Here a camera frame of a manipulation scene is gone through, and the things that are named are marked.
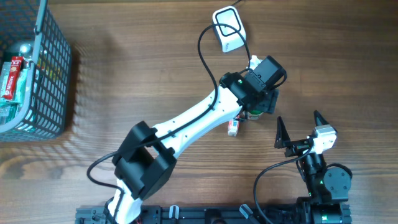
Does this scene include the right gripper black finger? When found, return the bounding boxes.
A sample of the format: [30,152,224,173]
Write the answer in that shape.
[313,110,329,126]
[274,116,291,148]

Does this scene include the green lid jar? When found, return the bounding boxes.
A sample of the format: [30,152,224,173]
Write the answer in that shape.
[243,110,263,120]

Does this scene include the red Nescafe stick sachet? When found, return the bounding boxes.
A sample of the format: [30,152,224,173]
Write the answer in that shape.
[2,56,24,100]

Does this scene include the green snack packet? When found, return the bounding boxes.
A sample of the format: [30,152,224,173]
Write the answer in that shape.
[1,62,24,125]

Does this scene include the yellow Vim liquid bottle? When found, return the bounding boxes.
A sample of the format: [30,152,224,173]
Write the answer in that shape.
[3,40,35,69]

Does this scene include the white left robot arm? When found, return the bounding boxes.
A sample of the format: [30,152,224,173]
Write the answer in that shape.
[108,56,287,223]

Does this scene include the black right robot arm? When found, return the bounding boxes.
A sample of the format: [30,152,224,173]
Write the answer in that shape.
[274,110,353,224]

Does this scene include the white barcode scanner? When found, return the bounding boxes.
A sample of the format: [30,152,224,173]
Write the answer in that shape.
[212,6,246,53]

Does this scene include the grey plastic mesh basket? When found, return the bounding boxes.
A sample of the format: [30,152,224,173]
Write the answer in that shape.
[1,1,72,142]

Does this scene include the mint green sachet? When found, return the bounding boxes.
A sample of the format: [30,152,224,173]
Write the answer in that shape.
[13,68,29,104]

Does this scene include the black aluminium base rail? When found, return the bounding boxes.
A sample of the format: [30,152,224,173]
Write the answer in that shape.
[75,204,306,224]

